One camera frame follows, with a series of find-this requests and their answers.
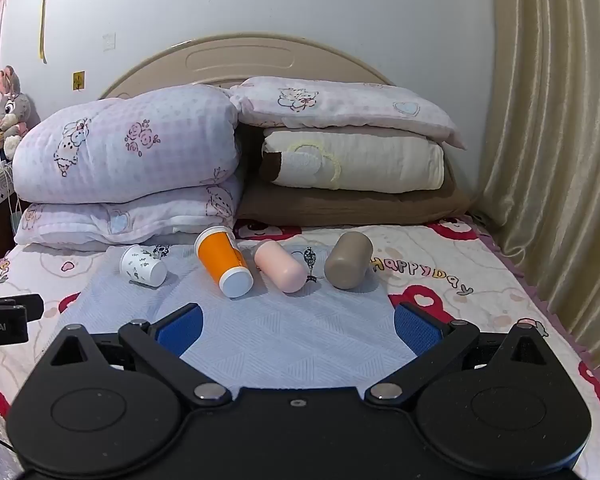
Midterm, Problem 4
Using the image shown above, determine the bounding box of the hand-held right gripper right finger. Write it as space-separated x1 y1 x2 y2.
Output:
364 302 552 411

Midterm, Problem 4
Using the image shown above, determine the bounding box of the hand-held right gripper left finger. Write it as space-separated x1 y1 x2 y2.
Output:
49 303 233 408

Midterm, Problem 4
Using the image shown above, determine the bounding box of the white patterned paper cup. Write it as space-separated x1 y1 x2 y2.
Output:
119 245 169 288

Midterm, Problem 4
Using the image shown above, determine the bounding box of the orange cup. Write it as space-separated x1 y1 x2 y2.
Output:
194 226 254 299

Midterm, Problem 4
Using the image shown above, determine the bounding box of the taupe cup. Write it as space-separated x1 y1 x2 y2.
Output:
323 232 374 291

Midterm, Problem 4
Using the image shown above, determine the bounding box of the pink cup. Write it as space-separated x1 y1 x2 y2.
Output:
253 240 307 294

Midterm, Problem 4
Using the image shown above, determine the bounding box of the light blue textured mat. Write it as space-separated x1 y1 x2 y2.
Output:
55 242 421 392

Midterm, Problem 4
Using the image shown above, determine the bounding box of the pink checkered folded quilt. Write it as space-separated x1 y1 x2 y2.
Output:
14 175 244 253
12 85 241 206

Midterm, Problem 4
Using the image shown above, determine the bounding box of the brown pillow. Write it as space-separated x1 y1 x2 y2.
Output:
235 125 473 227

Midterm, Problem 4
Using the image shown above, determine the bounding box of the cream folded blanket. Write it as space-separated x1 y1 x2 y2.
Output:
259 127 446 192

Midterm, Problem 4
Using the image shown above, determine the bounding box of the grey plush rabbit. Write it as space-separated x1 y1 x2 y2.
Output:
0 65 33 142

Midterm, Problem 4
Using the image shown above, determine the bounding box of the beige curtain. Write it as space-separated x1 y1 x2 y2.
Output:
477 0 600 371

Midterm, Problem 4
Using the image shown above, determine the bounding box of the pink checkered pillow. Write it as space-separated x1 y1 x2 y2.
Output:
228 76 467 150

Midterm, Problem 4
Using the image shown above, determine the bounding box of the beige headboard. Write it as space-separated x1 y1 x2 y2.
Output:
97 31 396 101

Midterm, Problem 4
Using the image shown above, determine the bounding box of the yellow tape strip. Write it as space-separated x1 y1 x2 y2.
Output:
38 0 51 64

